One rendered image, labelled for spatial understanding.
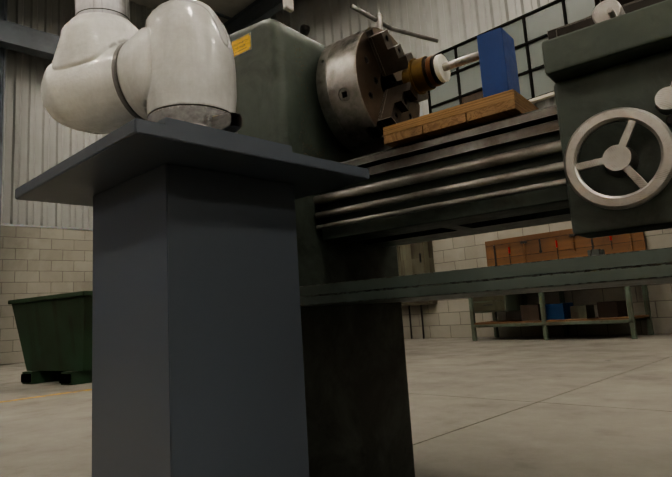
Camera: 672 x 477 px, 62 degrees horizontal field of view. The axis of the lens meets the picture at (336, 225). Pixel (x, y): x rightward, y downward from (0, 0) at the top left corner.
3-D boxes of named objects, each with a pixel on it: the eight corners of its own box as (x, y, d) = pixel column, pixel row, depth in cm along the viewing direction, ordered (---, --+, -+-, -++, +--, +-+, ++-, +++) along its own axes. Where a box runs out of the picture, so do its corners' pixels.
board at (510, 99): (383, 144, 125) (382, 127, 125) (455, 170, 153) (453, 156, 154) (515, 108, 107) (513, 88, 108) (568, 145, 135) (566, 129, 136)
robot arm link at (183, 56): (203, 96, 90) (200, -29, 93) (114, 117, 96) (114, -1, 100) (254, 125, 105) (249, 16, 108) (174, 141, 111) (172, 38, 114)
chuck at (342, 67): (322, 124, 136) (329, 15, 145) (392, 168, 159) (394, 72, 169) (352, 114, 130) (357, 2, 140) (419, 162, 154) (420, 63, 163)
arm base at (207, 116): (187, 119, 84) (186, 84, 85) (119, 155, 99) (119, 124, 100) (280, 141, 97) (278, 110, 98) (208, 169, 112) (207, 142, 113)
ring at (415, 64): (396, 57, 141) (428, 45, 135) (414, 68, 148) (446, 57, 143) (399, 92, 139) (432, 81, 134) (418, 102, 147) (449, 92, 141)
